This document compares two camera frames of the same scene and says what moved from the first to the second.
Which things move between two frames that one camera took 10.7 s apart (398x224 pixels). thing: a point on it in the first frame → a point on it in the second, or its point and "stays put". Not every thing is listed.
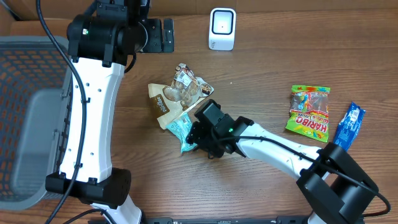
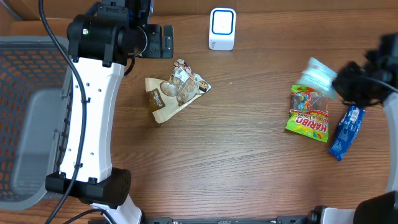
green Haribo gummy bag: [309, 111] stays put
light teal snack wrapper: [180, 126] → [319, 77]
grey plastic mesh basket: [35, 81] stays put
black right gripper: [193, 136] → [340, 86]
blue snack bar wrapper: [348, 126] stays put
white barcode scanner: [222, 28] stays put
